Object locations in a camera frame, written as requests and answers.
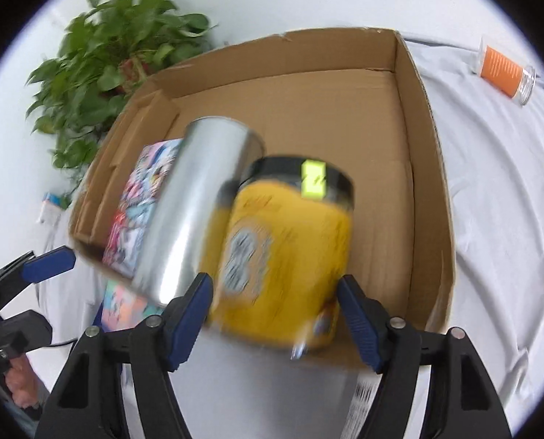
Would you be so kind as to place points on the white tablecloth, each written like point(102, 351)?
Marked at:
point(505, 238)

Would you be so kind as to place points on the brown plant pot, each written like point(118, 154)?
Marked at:
point(132, 71)

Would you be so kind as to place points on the colourful printed box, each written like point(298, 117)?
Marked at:
point(134, 210)

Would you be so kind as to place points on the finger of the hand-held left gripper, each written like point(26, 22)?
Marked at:
point(50, 265)
point(22, 331)

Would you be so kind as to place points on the pastel colourful cube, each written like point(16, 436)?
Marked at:
point(125, 308)

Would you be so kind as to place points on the person's left hand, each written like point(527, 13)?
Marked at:
point(22, 382)

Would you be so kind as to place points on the green potted plant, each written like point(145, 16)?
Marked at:
point(107, 77)

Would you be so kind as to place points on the small blue and white box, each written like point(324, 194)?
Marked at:
point(50, 208)

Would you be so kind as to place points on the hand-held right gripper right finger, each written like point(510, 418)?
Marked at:
point(358, 324)

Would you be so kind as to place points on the yellow jar with black lid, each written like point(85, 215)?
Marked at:
point(294, 256)

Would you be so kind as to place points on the cardboard box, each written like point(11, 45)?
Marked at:
point(345, 146)

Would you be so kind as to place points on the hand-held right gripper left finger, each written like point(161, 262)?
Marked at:
point(193, 318)

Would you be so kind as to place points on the silver metal cup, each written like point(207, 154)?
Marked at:
point(185, 219)

